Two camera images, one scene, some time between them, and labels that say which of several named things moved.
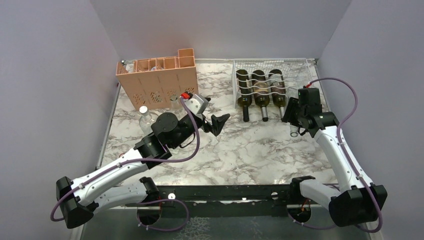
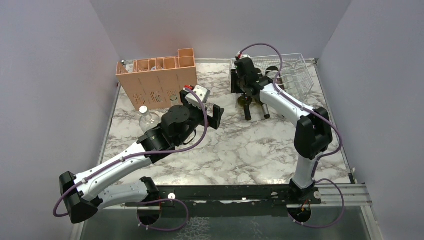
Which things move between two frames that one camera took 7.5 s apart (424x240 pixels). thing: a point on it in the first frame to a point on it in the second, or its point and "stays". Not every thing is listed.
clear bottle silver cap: [145, 121] stays
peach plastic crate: [154, 81] stays
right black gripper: [293, 104] to [234, 88]
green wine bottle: [244, 98] stays
